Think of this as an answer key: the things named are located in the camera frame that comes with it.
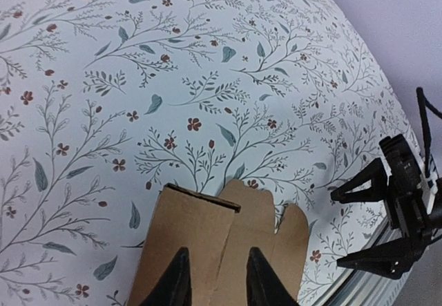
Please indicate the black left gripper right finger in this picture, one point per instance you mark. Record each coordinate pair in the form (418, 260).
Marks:
(264, 287)

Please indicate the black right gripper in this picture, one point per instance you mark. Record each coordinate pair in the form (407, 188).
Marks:
(409, 204)

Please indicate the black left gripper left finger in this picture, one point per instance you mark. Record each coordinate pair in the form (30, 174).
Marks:
(174, 286)

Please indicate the brown cardboard box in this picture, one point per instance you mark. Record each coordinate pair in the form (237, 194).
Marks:
(219, 232)

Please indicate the floral patterned table mat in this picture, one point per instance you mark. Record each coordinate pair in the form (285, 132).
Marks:
(103, 102)

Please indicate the aluminium front table rail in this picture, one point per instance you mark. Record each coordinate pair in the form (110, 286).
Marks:
(373, 285)

